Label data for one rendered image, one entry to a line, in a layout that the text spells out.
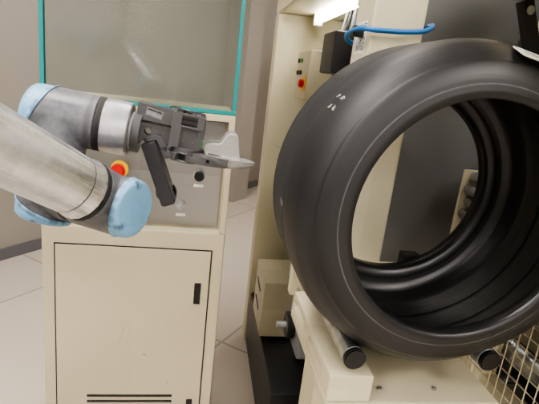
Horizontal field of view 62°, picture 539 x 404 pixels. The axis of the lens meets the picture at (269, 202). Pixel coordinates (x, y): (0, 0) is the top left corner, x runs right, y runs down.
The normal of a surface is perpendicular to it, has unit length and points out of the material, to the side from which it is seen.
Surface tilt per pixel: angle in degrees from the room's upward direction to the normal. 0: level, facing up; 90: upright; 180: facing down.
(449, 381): 0
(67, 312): 90
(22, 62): 90
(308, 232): 95
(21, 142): 80
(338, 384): 90
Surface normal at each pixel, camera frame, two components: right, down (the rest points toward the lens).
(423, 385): 0.11, -0.96
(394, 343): 0.04, 0.44
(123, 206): 0.92, 0.22
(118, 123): 0.20, 0.00
